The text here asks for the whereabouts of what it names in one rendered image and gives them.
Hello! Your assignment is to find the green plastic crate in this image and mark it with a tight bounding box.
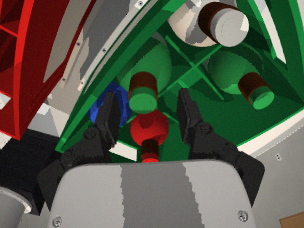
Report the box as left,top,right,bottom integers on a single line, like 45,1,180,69
55,0,304,162

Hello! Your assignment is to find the white bottle with grey label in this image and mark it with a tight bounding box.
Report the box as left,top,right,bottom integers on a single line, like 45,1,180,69
167,0,249,47

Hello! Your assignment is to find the red plastic crate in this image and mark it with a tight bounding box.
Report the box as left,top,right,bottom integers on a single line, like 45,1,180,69
0,0,97,140

